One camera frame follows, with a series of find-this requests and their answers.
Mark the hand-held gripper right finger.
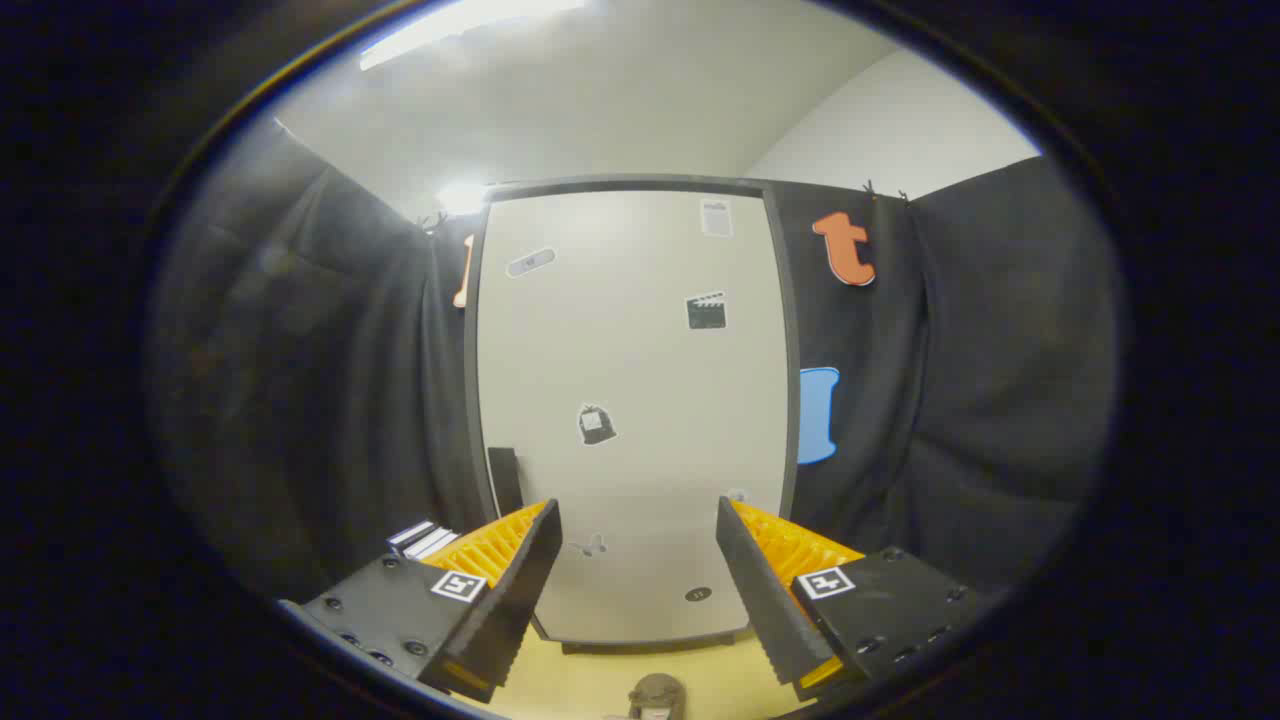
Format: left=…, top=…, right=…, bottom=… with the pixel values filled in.
left=716, top=495, right=986, bottom=703

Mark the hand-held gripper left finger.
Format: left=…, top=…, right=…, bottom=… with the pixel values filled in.
left=278, top=498, right=563, bottom=704

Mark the black door handle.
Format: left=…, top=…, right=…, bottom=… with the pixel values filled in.
left=488, top=447, right=524, bottom=516

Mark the small stack of white books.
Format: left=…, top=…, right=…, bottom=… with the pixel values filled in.
left=388, top=520, right=459, bottom=561

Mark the black backdrop cloth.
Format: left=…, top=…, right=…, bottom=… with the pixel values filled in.
left=150, top=115, right=1121, bottom=621

